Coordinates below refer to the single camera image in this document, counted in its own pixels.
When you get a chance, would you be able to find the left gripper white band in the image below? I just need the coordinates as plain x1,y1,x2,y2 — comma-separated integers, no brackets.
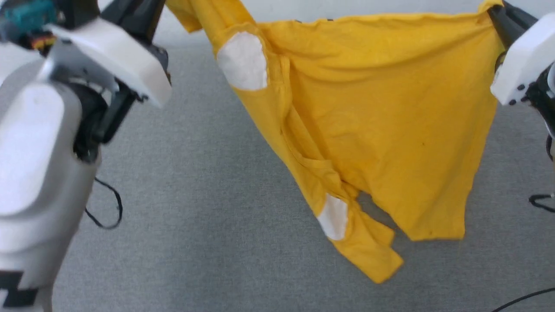
43,0,173,108

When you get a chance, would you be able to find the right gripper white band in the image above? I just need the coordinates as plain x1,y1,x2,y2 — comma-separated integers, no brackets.
488,2,555,106

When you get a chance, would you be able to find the yellow tiger print t-shirt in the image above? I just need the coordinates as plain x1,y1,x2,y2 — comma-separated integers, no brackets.
165,0,506,284

